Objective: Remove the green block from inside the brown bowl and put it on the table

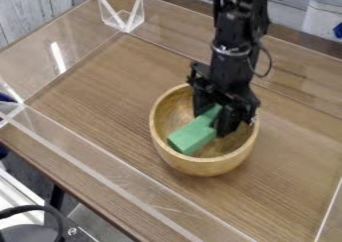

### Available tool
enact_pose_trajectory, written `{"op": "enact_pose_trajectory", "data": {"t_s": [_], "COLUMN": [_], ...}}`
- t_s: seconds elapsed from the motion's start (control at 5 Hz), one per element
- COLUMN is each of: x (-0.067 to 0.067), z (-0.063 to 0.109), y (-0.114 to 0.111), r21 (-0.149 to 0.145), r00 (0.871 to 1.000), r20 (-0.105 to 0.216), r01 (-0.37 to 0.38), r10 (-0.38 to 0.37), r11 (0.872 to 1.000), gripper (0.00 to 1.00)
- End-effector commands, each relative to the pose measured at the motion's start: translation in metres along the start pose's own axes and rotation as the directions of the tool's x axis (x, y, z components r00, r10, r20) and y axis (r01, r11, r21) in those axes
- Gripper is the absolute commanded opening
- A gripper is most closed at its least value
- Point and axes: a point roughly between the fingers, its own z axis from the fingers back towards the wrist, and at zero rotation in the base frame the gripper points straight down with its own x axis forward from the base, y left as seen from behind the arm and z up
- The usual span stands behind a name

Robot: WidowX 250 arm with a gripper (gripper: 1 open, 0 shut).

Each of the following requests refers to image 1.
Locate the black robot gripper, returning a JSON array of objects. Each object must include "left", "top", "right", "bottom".
[{"left": 187, "top": 45, "right": 261, "bottom": 138}]

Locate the green rectangular block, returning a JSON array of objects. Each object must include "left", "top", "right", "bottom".
[{"left": 167, "top": 104, "right": 222, "bottom": 156}]

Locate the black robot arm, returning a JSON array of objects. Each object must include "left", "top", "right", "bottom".
[{"left": 187, "top": 0, "right": 270, "bottom": 137}]

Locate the brown wooden bowl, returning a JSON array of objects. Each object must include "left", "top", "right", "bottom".
[{"left": 148, "top": 84, "right": 261, "bottom": 177}]

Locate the blue object at right edge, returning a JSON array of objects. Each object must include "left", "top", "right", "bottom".
[{"left": 333, "top": 22, "right": 342, "bottom": 39}]

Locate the blue object at edge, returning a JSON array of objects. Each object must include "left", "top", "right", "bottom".
[
  {"left": 333, "top": 22, "right": 342, "bottom": 39},
  {"left": 0, "top": 92, "right": 17, "bottom": 160}
]

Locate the white container in background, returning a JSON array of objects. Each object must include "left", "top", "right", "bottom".
[{"left": 302, "top": 0, "right": 342, "bottom": 43}]

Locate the black table leg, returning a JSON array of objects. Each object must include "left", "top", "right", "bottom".
[{"left": 50, "top": 185, "right": 66, "bottom": 210}]

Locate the blue object at left edge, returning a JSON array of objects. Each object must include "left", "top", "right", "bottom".
[{"left": 0, "top": 92, "right": 17, "bottom": 160}]

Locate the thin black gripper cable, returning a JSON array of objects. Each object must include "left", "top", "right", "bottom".
[{"left": 246, "top": 40, "right": 274, "bottom": 79}]

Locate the clear acrylic enclosure wall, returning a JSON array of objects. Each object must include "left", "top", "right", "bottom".
[{"left": 0, "top": 0, "right": 342, "bottom": 242}]

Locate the clear acrylic corner bracket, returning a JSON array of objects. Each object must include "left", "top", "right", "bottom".
[{"left": 98, "top": 0, "right": 144, "bottom": 33}]

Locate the grey metal base plate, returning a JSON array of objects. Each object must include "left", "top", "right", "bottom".
[{"left": 0, "top": 213, "right": 98, "bottom": 242}]

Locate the black cable loop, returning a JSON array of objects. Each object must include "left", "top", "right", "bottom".
[{"left": 0, "top": 204, "right": 63, "bottom": 242}]

